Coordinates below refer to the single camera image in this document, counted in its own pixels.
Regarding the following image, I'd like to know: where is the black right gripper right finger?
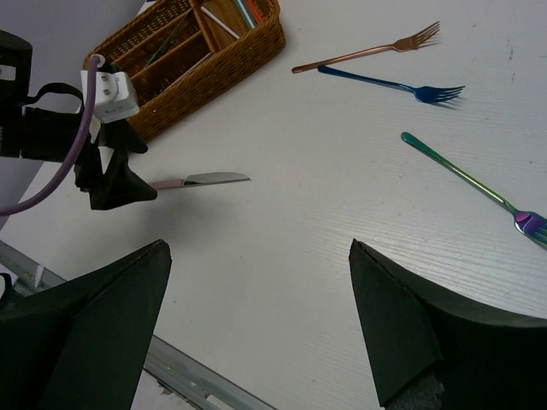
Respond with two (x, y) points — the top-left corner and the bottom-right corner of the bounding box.
(349, 240), (546, 409)

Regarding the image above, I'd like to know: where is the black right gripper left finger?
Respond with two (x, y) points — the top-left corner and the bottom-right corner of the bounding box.
(1, 240), (172, 409)

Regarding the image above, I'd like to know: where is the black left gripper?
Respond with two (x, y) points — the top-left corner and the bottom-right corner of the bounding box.
(1, 31), (157, 210)

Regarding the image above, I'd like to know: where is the pink handled knife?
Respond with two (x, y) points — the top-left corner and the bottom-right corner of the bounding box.
(150, 172), (250, 190)

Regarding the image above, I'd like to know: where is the green handled rainbow fork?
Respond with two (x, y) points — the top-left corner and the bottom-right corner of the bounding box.
(401, 132), (546, 248)

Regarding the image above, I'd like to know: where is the green patterned handle utensil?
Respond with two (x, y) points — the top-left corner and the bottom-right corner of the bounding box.
(144, 12), (191, 67)

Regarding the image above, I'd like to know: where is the clear white chopstick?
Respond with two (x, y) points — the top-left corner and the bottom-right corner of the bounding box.
(200, 6), (239, 40)

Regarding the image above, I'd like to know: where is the orange red chopstick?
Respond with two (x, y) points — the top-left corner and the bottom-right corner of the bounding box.
(246, 0), (262, 25)

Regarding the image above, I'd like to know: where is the blue iridescent fork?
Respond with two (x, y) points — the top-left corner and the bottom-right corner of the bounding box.
(317, 65), (465, 104)

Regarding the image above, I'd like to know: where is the rose gold fork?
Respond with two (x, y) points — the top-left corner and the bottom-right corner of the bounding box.
(291, 21), (441, 73)

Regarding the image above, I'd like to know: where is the brown wicker cutlery tray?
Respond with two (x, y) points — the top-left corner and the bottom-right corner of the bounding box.
(93, 1), (285, 142)

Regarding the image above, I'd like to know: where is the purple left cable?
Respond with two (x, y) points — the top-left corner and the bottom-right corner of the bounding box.
(0, 55), (106, 217)

